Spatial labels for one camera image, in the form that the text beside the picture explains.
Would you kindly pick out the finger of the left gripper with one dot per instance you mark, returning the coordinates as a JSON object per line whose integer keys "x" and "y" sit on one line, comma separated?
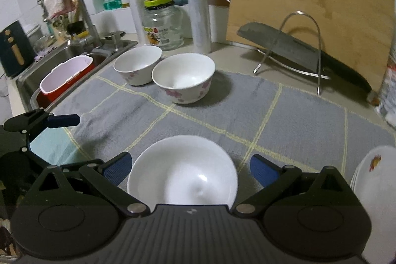
{"x": 58, "y": 121}

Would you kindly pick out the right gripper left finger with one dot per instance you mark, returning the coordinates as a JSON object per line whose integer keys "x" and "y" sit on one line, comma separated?
{"x": 106, "y": 177}

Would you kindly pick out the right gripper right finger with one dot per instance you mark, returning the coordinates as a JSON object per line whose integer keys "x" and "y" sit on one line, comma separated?
{"x": 275, "y": 181}

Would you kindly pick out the plain white bowl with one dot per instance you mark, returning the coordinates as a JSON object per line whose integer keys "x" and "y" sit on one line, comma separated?
{"x": 184, "y": 170}

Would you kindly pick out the stack of white plates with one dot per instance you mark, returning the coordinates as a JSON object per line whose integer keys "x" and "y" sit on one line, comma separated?
{"x": 374, "y": 184}

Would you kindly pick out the kitchen cleaver knife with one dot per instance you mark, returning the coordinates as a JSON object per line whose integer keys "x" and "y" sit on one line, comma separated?
{"x": 338, "y": 68}

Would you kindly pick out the red pink basin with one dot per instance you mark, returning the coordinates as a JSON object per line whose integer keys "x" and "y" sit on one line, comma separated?
{"x": 64, "y": 75}

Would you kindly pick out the stainless steel sink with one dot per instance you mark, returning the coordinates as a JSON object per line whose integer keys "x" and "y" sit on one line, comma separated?
{"x": 28, "y": 82}

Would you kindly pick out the grey checked table mat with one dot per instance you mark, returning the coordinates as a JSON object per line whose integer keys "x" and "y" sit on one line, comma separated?
{"x": 242, "y": 114}

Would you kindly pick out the black air fryer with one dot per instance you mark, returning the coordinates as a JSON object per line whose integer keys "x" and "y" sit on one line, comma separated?
{"x": 16, "y": 52}

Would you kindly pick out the steel sink faucet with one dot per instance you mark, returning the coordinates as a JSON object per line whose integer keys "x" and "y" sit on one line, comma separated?
{"x": 93, "y": 37}

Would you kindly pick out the floral white bowl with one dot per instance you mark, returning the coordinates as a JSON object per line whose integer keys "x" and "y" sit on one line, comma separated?
{"x": 135, "y": 66}
{"x": 184, "y": 78}

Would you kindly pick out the pink cloth on faucet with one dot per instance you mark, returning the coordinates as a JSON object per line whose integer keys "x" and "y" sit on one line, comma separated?
{"x": 56, "y": 8}

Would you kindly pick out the white snack bag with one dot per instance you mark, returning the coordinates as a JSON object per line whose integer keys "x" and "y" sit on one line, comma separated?
{"x": 387, "y": 96}

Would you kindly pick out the clear glass jar green lid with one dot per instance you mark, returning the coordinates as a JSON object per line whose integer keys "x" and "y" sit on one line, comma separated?
{"x": 162, "y": 24}

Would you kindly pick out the paper towel roll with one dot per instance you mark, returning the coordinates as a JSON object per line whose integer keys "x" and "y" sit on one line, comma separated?
{"x": 134, "y": 5}

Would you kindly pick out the bamboo cutting board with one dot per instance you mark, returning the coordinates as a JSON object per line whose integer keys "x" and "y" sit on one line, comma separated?
{"x": 357, "y": 33}

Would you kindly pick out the metal wire rack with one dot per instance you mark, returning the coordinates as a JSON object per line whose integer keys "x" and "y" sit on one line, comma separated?
{"x": 294, "y": 50}

